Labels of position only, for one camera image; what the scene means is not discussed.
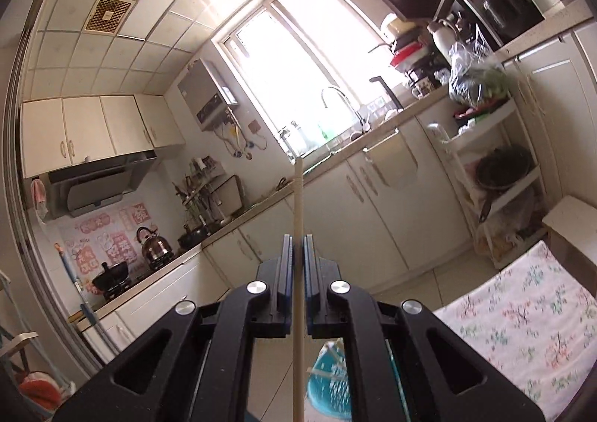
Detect bag of green vegetables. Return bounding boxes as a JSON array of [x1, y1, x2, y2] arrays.
[[448, 25, 514, 108]]

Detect red plastic bag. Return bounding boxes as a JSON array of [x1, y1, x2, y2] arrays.
[[21, 371, 61, 409]]

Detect white box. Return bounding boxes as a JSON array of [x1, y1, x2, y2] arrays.
[[541, 196, 597, 264]]

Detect ceiling vent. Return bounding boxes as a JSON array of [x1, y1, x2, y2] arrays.
[[85, 0, 132, 35]]

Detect blue mop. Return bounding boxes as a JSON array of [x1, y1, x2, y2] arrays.
[[56, 242, 101, 327]]

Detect patterned mug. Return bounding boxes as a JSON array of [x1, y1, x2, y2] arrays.
[[410, 77, 441, 99]]

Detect clear hanging plastic bin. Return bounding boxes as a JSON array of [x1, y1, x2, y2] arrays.
[[363, 128, 419, 190]]

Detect black pan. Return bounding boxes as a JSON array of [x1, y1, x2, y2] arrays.
[[476, 146, 535, 192]]

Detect black pot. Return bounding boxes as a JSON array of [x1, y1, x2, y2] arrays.
[[178, 226, 210, 250]]

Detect white trolley rack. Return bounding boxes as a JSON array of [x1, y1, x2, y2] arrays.
[[426, 98, 548, 264]]

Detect stack of dishes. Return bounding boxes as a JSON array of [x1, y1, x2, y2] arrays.
[[389, 28, 437, 73]]

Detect floral tablecloth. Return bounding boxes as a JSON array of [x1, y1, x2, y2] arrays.
[[434, 240, 593, 422]]

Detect white thermos jug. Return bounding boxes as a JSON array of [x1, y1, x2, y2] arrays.
[[426, 16, 460, 54]]

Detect cream base cabinets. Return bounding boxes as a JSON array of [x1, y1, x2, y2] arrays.
[[70, 25, 597, 357]]

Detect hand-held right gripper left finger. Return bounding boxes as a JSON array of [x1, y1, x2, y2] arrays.
[[53, 235, 296, 422]]

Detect grey water heater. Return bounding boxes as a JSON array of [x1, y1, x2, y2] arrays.
[[177, 59, 238, 131]]

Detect black tap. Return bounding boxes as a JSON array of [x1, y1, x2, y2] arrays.
[[369, 76, 404, 110]]

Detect black wok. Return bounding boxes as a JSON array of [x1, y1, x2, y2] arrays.
[[91, 261, 130, 294]]

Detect chrome sink faucet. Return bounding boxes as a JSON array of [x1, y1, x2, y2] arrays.
[[321, 86, 369, 134]]

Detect steel cooking pot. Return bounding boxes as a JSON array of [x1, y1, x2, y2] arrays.
[[482, 0, 544, 43]]

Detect wall utensil rack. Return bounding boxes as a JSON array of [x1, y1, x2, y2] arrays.
[[172, 156, 225, 218]]

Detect kitchen window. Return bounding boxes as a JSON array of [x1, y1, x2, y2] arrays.
[[212, 0, 406, 157]]

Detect steel kettle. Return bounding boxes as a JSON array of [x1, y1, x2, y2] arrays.
[[136, 226, 174, 264]]

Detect dark framed tray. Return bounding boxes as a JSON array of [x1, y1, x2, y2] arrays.
[[205, 175, 244, 218]]

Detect cream ceramic pot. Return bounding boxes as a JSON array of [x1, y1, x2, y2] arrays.
[[380, 14, 416, 43]]

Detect pink towel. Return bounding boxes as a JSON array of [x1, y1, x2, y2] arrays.
[[30, 177, 50, 210]]

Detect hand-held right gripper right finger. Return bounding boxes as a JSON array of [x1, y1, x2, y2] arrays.
[[302, 235, 546, 422]]

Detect grey range hood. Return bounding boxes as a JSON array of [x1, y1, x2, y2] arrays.
[[47, 151, 159, 220]]

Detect pink wall stickers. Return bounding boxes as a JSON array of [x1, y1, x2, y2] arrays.
[[60, 200, 150, 283]]

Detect cream wall cabinets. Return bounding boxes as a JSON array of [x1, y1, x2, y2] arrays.
[[21, 94, 186, 179]]

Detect teal plastic basket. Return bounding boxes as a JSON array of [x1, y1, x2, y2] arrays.
[[305, 340, 356, 421]]

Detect water heater pipes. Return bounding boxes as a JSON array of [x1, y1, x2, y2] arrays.
[[219, 121, 269, 157]]

